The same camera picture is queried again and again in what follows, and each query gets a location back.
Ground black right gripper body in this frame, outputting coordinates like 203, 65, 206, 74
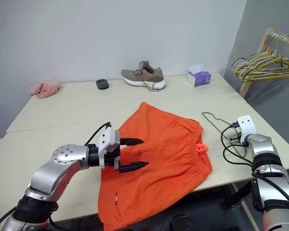
230, 128, 244, 147

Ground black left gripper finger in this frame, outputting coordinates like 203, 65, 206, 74
113, 157, 149, 174
119, 138, 145, 147

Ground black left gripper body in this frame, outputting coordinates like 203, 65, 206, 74
105, 145, 122, 170

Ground orange shorts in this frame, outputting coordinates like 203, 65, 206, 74
97, 102, 213, 231

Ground black round container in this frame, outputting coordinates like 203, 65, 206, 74
95, 78, 110, 91

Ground brown sneaker with white sole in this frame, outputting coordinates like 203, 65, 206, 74
121, 60, 167, 92

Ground purple tissue box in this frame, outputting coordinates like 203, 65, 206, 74
187, 63, 212, 88

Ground dark rounded shape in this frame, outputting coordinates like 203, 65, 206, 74
171, 212, 196, 231

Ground wooden clothes rack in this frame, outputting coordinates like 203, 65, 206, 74
237, 27, 289, 98

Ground bunch of clothes hangers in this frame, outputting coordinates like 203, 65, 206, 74
232, 31, 289, 81

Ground pink fluffy cloth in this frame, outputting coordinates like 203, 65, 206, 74
29, 78, 62, 100

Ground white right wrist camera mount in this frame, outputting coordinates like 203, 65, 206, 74
236, 115, 257, 146

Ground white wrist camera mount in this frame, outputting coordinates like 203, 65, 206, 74
97, 128, 121, 169
236, 115, 257, 146

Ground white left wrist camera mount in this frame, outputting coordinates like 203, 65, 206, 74
97, 128, 121, 169

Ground dark wire hanger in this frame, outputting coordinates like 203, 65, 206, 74
202, 111, 250, 161

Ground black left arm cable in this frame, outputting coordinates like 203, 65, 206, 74
83, 122, 112, 147

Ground black table frame leg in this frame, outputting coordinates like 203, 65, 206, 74
222, 177, 260, 231

